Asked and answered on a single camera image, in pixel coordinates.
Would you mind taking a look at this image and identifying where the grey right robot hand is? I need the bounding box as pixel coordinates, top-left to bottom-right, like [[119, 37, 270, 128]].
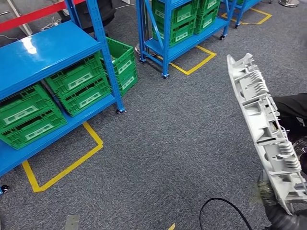
[[257, 170, 307, 230]]

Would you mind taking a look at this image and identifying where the grey plastic wheel cover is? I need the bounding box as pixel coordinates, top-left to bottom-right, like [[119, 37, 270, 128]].
[[226, 53, 307, 216]]

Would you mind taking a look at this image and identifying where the blue metal shelf rack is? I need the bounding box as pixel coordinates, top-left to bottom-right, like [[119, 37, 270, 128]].
[[234, 0, 263, 29], [0, 0, 127, 195], [135, 0, 237, 80]]

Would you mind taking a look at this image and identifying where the yellow floor tape outline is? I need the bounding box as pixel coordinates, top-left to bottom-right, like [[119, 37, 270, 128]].
[[220, 7, 273, 27], [156, 45, 217, 76]]

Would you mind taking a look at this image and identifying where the chrome stanchion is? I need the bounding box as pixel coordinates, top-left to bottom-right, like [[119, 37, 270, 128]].
[[134, 0, 157, 58], [278, 0, 300, 8]]

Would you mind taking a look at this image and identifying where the black office chair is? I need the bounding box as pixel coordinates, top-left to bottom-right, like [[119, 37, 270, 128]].
[[72, 0, 117, 35]]

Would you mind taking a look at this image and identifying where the red barrier belt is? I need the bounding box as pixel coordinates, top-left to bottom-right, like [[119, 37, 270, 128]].
[[0, 0, 86, 34]]

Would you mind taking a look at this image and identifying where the black camera cable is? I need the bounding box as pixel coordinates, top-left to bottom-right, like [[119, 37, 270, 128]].
[[199, 197, 254, 230]]

